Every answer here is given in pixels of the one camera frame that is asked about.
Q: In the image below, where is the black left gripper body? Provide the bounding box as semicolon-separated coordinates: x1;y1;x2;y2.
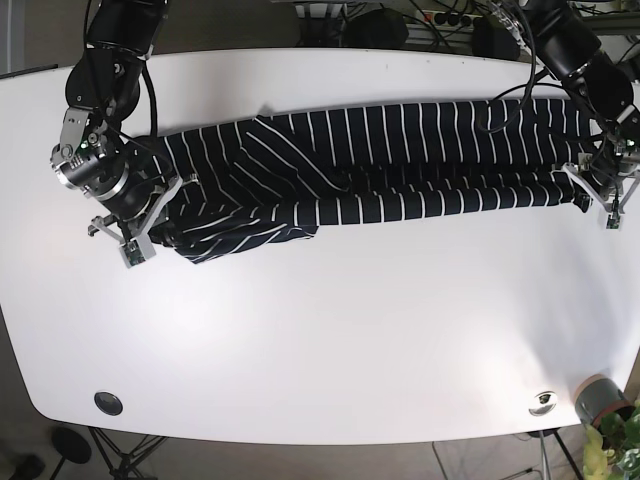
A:
579;135;639;205

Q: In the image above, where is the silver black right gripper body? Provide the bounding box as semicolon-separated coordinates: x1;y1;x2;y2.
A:
52;130;171;224

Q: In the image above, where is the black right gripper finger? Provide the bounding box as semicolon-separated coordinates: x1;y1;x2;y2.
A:
87;214;131;246
119;178;183;268

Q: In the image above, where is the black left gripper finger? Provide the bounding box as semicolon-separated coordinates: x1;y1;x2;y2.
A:
604;180;639;230
556;162;606;213

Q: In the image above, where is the navy white striped T-shirt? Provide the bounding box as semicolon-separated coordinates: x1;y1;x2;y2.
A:
150;98;592;264

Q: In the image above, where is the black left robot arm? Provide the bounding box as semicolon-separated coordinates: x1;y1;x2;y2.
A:
488;1;639;230

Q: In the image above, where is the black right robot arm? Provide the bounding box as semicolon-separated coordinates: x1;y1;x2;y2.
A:
50;1;182;267

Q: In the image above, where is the black table grommet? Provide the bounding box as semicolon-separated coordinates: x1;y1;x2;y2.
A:
94;391;124;416

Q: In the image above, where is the black tripod stand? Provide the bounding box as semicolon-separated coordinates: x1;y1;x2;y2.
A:
50;426;168;480

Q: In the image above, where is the silver table grommet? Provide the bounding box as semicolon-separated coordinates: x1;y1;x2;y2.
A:
528;391;558;417

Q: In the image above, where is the potted green plant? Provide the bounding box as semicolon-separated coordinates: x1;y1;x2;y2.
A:
573;374;639;479

